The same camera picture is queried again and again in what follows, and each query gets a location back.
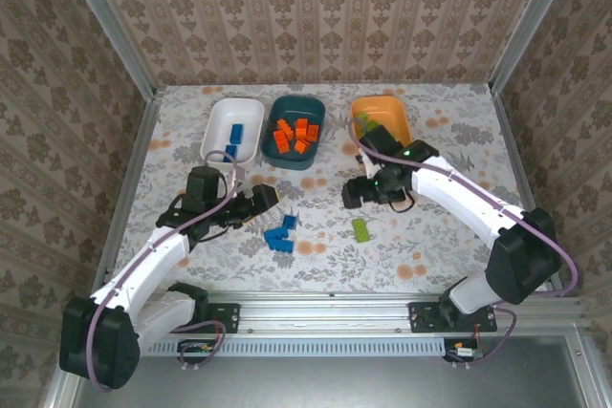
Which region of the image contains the aluminium frame rail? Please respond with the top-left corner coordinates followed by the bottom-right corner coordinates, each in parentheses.
top-left (490, 87), bottom-right (565, 297)
top-left (95, 92), bottom-right (164, 294)

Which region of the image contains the grey metal sheet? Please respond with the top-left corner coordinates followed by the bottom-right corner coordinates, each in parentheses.
top-left (76, 335), bottom-right (592, 408)

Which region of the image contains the small circuit board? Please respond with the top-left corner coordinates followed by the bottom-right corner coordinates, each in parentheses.
top-left (177, 338), bottom-right (216, 356)
top-left (444, 339), bottom-right (484, 364)

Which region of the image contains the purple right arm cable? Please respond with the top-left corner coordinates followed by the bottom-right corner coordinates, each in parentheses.
top-left (348, 114), bottom-right (579, 371)

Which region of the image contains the long green lego brick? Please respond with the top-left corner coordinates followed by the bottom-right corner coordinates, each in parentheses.
top-left (351, 218), bottom-right (372, 245)

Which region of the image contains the orange plastic container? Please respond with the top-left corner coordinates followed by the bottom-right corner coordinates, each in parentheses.
top-left (349, 95), bottom-right (413, 149)

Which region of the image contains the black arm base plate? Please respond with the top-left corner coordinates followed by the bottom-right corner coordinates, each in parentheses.
top-left (203, 301), bottom-right (241, 335)
top-left (408, 301), bottom-right (498, 334)

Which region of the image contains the white plastic container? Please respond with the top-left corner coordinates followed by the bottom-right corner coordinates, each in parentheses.
top-left (199, 97), bottom-right (267, 173)

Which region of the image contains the aluminium frame bar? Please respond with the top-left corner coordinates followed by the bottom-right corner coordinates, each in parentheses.
top-left (566, 331), bottom-right (612, 408)
top-left (42, 374), bottom-right (80, 408)

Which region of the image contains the teal plastic container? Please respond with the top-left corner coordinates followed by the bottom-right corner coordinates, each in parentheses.
top-left (260, 95), bottom-right (327, 173)

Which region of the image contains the slotted cable duct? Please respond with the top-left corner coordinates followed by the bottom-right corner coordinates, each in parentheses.
top-left (141, 336), bottom-right (453, 357)

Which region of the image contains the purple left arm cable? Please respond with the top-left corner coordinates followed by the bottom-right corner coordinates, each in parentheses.
top-left (88, 149), bottom-right (240, 393)

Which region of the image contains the floral tablecloth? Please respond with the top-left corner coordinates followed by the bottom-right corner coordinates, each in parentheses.
top-left (109, 82), bottom-right (549, 294)

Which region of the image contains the aluminium frame post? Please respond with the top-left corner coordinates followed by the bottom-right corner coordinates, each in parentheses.
top-left (55, 0), bottom-right (159, 101)
top-left (490, 0), bottom-right (582, 94)

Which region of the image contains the wide aluminium mounting rail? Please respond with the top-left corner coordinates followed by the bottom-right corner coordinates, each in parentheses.
top-left (138, 290), bottom-right (587, 337)

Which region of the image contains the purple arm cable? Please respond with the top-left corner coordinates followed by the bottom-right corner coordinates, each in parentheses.
top-left (88, 149), bottom-right (240, 393)
top-left (348, 114), bottom-right (579, 371)

